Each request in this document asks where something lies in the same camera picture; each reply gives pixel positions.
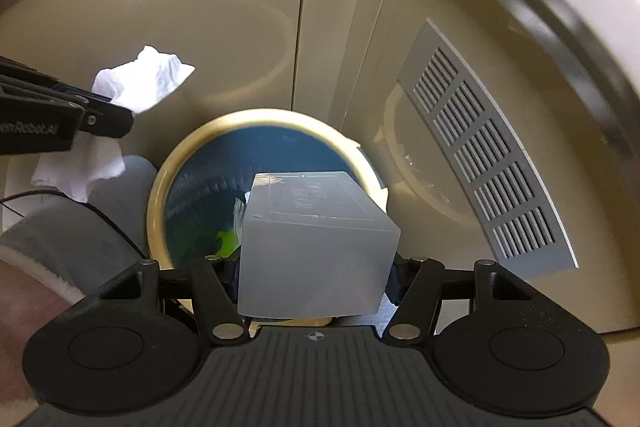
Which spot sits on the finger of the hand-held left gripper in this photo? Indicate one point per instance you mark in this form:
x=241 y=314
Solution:
x=107 y=122

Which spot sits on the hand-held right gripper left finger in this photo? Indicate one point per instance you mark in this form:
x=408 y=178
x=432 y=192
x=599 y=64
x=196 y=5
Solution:
x=220 y=294

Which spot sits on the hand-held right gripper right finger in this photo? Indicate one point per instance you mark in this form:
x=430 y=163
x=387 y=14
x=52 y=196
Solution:
x=417 y=294

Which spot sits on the white tissue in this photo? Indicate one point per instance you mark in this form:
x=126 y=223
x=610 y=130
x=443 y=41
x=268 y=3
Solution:
x=145 y=79

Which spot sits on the translucent white plastic box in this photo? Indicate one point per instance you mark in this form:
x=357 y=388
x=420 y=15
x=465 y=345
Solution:
x=310 y=247

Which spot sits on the green dog-print packet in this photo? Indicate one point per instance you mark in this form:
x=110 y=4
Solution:
x=227 y=243

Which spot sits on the silver foil wrapper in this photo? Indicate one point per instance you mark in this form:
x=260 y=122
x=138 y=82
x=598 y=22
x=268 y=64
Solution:
x=238 y=219

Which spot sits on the grey cabinet vent grille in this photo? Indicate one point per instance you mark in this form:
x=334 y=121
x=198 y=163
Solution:
x=490 y=167

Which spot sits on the beige cabinet door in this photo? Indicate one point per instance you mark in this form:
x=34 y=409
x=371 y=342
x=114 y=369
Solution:
x=400 y=57
x=225 y=32

